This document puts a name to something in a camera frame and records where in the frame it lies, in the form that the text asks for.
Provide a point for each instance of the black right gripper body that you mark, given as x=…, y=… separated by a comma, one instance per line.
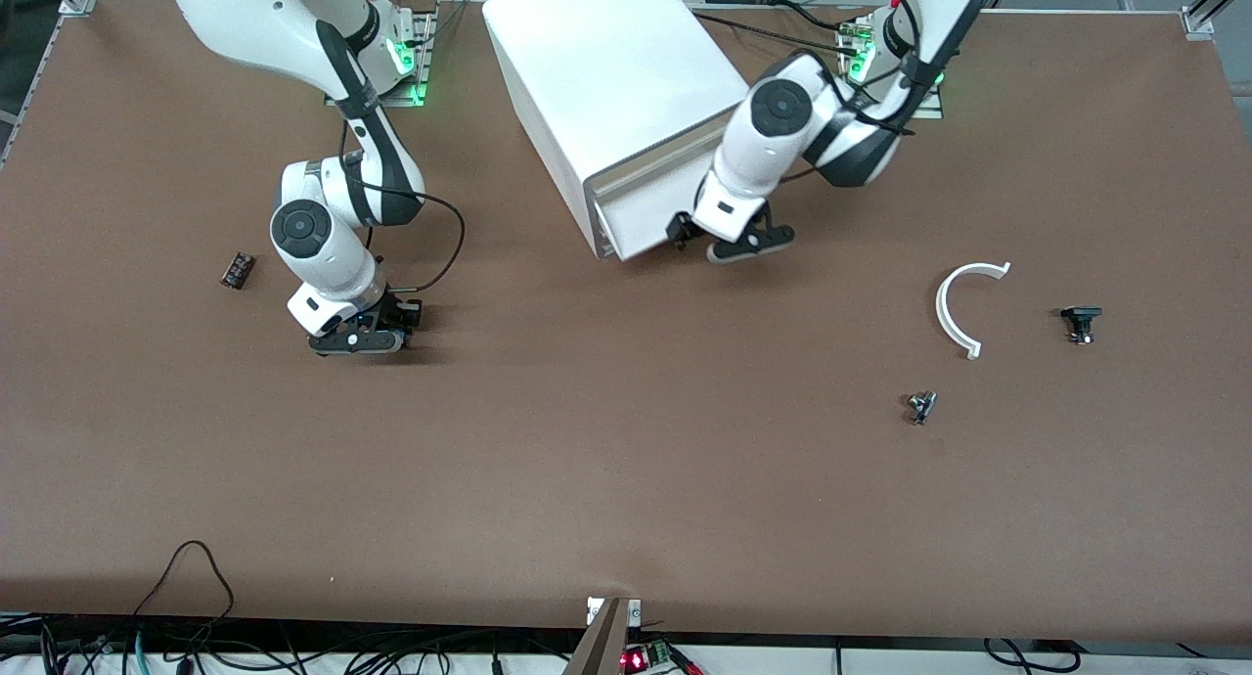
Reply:
x=395, y=312

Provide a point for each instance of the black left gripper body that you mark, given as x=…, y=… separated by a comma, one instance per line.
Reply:
x=679, y=228

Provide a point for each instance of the white plastic drawer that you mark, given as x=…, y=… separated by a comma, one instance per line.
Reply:
x=646, y=181
x=636, y=245
x=650, y=215

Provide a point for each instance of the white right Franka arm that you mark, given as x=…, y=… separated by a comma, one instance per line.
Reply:
x=323, y=235

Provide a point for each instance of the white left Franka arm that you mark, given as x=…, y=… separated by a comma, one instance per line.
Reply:
x=782, y=108

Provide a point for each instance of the white drawer cabinet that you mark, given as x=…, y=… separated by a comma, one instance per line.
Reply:
x=606, y=68

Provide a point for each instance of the small black terminal block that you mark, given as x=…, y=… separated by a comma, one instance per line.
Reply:
x=238, y=270

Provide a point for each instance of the small grey metal part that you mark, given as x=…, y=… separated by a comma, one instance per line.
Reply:
x=921, y=405

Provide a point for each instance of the black clamp part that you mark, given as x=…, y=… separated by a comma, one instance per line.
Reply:
x=1081, y=315

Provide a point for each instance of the circuit board with red light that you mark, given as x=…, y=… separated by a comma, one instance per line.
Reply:
x=648, y=657

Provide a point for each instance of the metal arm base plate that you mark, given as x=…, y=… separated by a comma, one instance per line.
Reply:
x=416, y=93
x=929, y=112

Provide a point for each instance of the white curved plastic bracket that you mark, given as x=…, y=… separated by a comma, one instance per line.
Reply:
x=944, y=308

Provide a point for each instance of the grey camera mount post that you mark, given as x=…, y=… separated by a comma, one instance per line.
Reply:
x=599, y=646

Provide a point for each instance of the aluminium frame profile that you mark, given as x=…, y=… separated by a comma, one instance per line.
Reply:
x=1213, y=5

